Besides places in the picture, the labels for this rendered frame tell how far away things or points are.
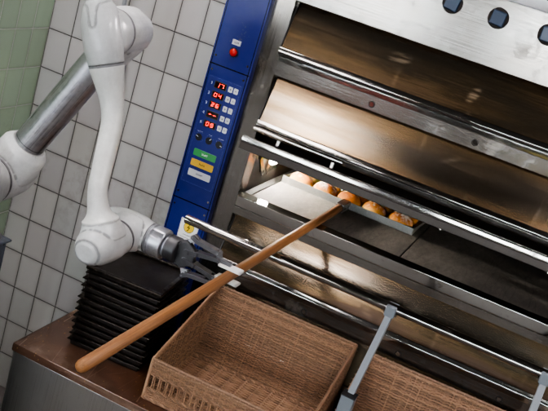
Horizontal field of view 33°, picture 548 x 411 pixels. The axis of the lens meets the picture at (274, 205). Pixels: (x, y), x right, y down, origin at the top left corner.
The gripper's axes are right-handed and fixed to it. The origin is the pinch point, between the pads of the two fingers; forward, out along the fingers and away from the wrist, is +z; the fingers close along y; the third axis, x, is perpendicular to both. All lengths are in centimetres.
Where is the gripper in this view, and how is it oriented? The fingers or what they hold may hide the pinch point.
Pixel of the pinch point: (229, 274)
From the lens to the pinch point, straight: 257.8
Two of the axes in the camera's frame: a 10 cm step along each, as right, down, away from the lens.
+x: -3.7, 1.9, -9.1
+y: -2.9, 9.1, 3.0
